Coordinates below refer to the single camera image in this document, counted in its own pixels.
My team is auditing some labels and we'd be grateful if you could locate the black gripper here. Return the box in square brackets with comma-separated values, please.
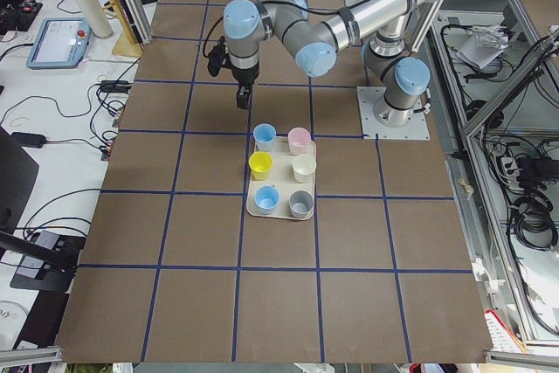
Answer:
[231, 65, 259, 110]

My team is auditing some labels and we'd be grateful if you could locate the yellow plastic cup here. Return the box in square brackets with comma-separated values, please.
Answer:
[248, 151, 273, 181]

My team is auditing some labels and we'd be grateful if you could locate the blue plastic cup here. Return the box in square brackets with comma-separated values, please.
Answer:
[254, 185, 280, 215]
[252, 123, 276, 152]

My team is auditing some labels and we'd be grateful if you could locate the pink plastic cup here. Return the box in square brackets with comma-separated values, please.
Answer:
[287, 127, 311, 155]

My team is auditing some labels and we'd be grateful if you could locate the pale green plastic cup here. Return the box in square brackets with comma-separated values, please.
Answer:
[292, 154, 317, 183]

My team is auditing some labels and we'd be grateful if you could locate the grey plastic cup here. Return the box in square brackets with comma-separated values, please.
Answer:
[288, 190, 314, 219]

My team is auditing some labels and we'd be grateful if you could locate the white plastic tray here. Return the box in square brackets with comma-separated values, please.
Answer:
[245, 136, 316, 220]

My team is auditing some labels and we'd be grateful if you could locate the wooden stand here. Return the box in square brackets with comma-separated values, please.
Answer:
[102, 0, 142, 58]

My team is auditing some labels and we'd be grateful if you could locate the white paper roll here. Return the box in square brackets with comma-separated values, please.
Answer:
[74, 0, 114, 39]

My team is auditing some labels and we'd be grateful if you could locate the blue teach pendant tablet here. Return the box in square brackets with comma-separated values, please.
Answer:
[26, 18, 91, 70]

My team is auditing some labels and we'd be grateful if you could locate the black power adapter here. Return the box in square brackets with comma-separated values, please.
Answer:
[10, 132, 47, 149]

